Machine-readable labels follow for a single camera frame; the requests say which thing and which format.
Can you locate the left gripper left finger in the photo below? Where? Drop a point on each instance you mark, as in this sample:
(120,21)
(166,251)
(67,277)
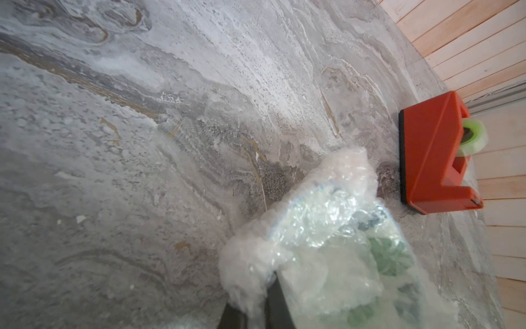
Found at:
(232,318)

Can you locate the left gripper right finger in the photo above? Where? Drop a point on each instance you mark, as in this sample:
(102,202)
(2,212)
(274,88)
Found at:
(276,312)

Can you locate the clear bubble wrap sheet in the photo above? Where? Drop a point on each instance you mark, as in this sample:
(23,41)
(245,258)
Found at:
(249,261)

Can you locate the red tape dispenser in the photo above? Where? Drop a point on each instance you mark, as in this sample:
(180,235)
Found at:
(431,174)

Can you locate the green tape roll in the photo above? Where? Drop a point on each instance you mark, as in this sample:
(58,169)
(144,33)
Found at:
(474,139)

